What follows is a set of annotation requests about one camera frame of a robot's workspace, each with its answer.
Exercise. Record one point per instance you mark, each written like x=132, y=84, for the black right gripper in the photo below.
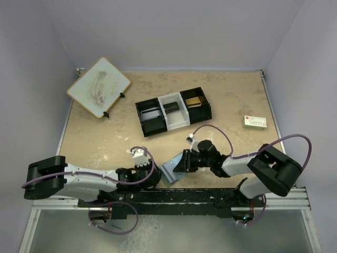
x=185, y=164

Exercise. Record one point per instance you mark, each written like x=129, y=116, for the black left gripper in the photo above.
x=149, y=166

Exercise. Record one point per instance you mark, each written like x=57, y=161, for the card with magnetic stripe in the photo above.
x=167, y=170

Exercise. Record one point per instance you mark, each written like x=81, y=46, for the green leather card holder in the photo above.
x=175, y=160

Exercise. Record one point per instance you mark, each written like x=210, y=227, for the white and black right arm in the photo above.
x=273, y=171

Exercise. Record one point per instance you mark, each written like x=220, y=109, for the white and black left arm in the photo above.
x=54, y=177

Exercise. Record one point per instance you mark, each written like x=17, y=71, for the silver VIP card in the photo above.
x=149, y=114

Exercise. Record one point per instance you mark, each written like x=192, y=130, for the black card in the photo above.
x=171, y=107

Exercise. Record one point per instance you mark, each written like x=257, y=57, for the gold card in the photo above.
x=195, y=102

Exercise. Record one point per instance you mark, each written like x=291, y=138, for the white card box red logo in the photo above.
x=253, y=122

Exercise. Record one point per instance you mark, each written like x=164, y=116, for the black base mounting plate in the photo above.
x=219, y=202

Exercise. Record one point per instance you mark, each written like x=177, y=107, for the white middle bin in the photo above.
x=177, y=119

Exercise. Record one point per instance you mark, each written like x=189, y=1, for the black bin left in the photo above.
x=153, y=126

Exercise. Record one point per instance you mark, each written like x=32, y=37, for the black bin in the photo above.
x=153, y=126
x=198, y=114

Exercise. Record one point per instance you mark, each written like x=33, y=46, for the black bin right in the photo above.
x=198, y=114

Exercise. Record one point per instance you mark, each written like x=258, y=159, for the yellow rimmed whiteboard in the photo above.
x=99, y=87

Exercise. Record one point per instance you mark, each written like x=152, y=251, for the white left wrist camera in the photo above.
x=139, y=156

